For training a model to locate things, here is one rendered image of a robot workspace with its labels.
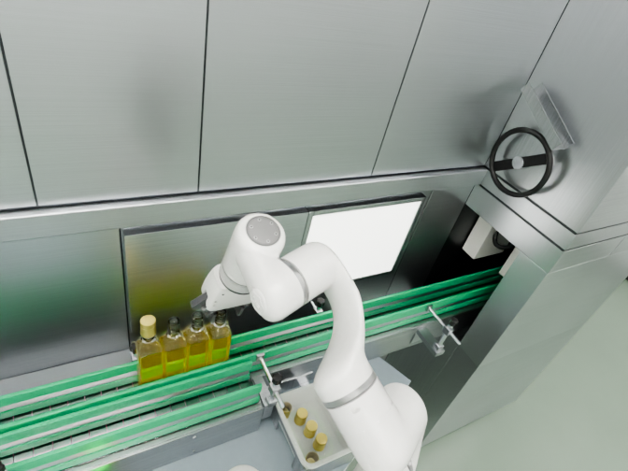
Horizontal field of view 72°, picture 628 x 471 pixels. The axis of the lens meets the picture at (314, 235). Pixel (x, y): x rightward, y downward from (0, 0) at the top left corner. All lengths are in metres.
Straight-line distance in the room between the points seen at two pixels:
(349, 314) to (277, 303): 0.12
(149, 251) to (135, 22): 0.50
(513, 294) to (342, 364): 1.07
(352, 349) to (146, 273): 0.66
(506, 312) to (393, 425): 1.06
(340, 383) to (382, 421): 0.07
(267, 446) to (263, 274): 0.86
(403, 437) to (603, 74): 1.08
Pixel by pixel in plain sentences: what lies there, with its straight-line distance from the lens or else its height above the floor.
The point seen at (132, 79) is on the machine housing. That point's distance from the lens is 0.90.
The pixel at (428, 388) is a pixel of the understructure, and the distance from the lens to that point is 2.07.
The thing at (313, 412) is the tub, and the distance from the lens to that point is 1.43.
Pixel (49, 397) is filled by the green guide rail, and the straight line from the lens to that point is 1.29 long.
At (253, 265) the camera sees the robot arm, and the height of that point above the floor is 1.59.
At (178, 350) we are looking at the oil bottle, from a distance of 1.15.
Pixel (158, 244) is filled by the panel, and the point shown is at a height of 1.28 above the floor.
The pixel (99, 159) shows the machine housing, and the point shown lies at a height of 1.50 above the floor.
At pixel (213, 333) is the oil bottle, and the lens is 1.15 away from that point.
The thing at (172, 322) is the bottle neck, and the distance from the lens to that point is 1.12.
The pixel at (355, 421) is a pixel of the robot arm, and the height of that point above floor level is 1.47.
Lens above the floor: 1.99
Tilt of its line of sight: 37 degrees down
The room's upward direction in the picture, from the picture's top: 15 degrees clockwise
